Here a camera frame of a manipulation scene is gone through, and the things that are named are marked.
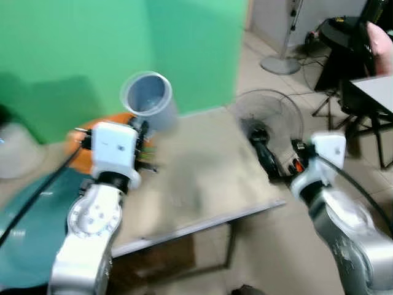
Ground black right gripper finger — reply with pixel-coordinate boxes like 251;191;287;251
257;144;288;180

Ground black table leg frame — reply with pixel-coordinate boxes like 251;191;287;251
111;220;238;289

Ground black round stool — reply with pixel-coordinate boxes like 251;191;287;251
313;15;376;93

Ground grey plastic cup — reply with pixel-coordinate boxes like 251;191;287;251
120;71;181;133

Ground teal round chair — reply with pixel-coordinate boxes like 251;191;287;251
0;168;94;289

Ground green backdrop screen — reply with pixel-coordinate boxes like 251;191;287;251
0;0;249;146

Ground round wire-cage floor fan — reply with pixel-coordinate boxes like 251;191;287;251
228;89;305;180

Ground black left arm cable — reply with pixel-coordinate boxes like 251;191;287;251
0;146;84;248

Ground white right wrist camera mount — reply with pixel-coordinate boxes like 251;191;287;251
290;132;348;199

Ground orange item on table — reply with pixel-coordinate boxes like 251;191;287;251
64;112;139;155

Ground grey pedestal fan stand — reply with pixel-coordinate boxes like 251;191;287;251
260;0;305;76

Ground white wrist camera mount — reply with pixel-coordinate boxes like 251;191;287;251
90;121;144;189
290;132;348;199

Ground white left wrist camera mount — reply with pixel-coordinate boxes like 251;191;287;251
90;121;144;189

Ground grey folding table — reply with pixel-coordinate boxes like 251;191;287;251
312;75;393;170

